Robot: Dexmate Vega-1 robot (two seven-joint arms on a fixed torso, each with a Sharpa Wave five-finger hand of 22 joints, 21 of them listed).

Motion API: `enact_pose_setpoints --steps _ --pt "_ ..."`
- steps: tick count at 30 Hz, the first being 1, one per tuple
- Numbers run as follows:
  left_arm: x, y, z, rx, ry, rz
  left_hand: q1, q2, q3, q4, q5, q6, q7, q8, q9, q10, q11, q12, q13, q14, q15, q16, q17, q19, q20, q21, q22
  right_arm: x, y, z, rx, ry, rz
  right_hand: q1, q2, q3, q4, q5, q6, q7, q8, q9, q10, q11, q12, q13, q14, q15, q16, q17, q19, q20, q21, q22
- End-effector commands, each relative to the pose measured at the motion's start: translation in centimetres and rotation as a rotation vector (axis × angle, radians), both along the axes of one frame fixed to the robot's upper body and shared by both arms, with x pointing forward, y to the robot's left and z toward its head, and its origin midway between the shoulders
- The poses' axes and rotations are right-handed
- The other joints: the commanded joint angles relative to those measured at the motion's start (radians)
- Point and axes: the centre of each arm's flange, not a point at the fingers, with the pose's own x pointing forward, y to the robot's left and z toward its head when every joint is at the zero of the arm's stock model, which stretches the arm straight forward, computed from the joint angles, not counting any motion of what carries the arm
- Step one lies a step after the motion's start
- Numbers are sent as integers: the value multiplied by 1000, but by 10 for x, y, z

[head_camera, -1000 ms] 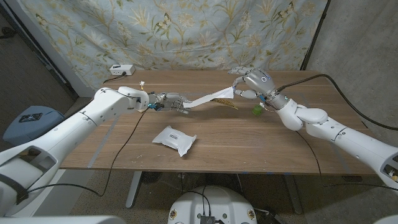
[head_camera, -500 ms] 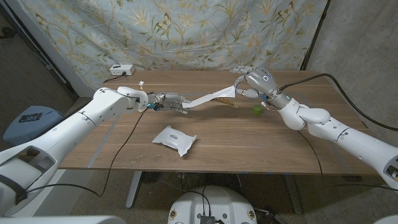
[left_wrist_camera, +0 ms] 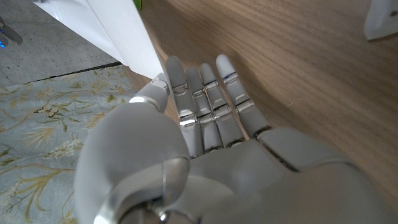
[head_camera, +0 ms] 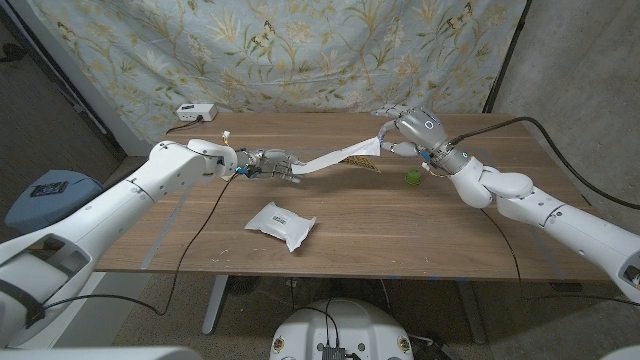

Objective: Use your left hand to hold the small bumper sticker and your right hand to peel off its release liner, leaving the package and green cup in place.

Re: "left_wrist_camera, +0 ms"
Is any yellow black bumper sticker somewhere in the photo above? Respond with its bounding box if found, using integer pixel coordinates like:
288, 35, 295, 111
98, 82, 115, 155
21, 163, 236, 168
32, 0, 165, 80

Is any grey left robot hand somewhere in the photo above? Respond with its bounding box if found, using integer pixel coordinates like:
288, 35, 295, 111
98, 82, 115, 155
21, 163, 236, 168
73, 54, 398, 224

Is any floral blue backdrop cloth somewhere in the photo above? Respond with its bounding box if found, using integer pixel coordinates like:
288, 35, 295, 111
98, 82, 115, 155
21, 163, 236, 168
0, 63, 139, 224

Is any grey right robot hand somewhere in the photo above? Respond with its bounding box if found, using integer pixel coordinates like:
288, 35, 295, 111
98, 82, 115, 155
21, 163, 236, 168
0, 17, 24, 49

